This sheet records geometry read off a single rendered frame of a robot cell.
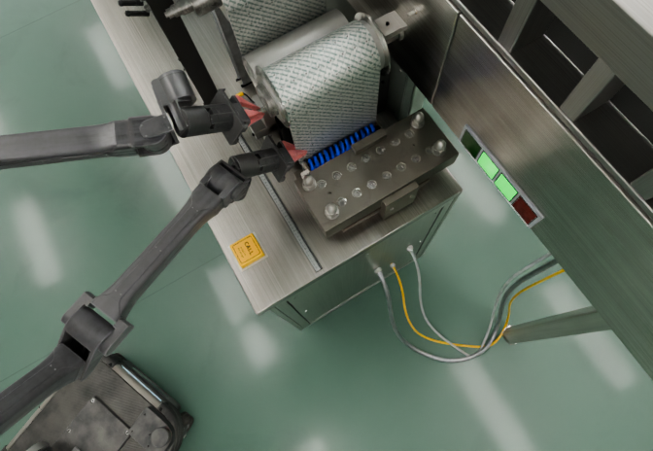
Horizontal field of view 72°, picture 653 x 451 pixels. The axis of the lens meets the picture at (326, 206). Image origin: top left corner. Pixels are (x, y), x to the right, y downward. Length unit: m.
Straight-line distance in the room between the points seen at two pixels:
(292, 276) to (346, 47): 0.60
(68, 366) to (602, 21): 1.00
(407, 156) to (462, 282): 1.10
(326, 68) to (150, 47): 0.83
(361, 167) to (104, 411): 1.40
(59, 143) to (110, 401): 1.33
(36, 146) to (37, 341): 1.69
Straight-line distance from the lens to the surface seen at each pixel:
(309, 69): 0.97
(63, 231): 2.61
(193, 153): 1.41
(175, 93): 0.92
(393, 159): 1.17
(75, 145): 0.93
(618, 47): 0.68
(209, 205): 0.96
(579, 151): 0.81
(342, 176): 1.15
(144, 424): 1.98
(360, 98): 1.09
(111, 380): 2.08
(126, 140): 0.90
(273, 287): 1.22
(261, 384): 2.12
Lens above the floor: 2.08
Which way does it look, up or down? 70 degrees down
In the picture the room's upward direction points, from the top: 10 degrees counter-clockwise
